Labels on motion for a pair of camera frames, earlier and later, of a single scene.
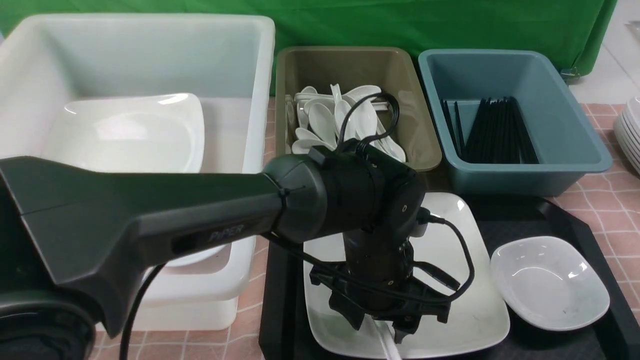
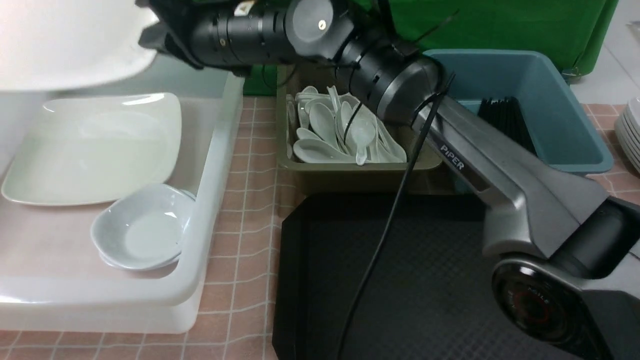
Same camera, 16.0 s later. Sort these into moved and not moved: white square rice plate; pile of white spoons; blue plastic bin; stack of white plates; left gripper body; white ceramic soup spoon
Moved: white ceramic soup spoon; white square rice plate; left gripper body
Not moved: pile of white spoons; stack of white plates; blue plastic bin
